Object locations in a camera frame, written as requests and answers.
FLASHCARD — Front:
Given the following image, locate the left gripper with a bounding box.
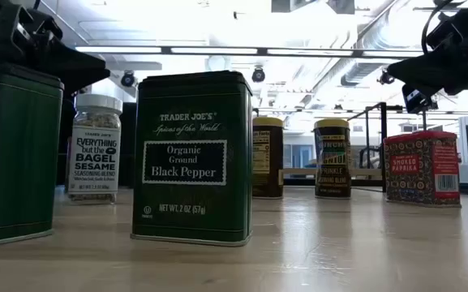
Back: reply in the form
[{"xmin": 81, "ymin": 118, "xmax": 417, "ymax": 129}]
[{"xmin": 0, "ymin": 0, "xmax": 111, "ymax": 98}]

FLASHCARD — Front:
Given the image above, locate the white-lid bagel seasoning jar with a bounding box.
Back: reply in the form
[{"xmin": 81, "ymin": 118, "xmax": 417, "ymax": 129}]
[{"xmin": 67, "ymin": 92, "xmax": 124, "ymax": 205}]

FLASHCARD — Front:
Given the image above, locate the red smoked paprika tin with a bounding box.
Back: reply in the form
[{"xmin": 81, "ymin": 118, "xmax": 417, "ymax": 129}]
[{"xmin": 382, "ymin": 129, "xmax": 462, "ymax": 208}]

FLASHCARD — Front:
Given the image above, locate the yellow-lid onion seasoning jar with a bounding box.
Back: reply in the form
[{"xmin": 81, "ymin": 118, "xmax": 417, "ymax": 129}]
[
  {"xmin": 251, "ymin": 116, "xmax": 286, "ymax": 200},
  {"xmin": 313, "ymin": 118, "xmax": 352, "ymax": 200}
]

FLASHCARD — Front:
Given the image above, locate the black block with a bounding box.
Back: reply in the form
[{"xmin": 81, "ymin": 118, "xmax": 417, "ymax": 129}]
[{"xmin": 130, "ymin": 70, "xmax": 255, "ymax": 248}]

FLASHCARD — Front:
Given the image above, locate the small dark blue box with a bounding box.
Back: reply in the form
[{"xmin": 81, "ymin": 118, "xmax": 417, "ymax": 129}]
[{"xmin": 401, "ymin": 84, "xmax": 439, "ymax": 114}]

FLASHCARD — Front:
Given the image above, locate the green black pepper tin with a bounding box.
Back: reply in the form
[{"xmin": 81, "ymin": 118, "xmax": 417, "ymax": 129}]
[{"xmin": 0, "ymin": 58, "xmax": 65, "ymax": 248}]

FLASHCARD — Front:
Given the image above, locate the long ceiling light strip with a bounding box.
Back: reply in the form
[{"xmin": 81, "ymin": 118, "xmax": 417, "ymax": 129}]
[{"xmin": 74, "ymin": 45, "xmax": 425, "ymax": 58}]

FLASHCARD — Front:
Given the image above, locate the silver ventilation duct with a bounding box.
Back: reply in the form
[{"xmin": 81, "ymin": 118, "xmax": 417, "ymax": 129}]
[{"xmin": 312, "ymin": 7, "xmax": 425, "ymax": 92}]

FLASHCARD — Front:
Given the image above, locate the wooden shelf with black frame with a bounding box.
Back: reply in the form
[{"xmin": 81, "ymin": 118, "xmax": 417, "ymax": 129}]
[{"xmin": 253, "ymin": 101, "xmax": 406, "ymax": 194}]

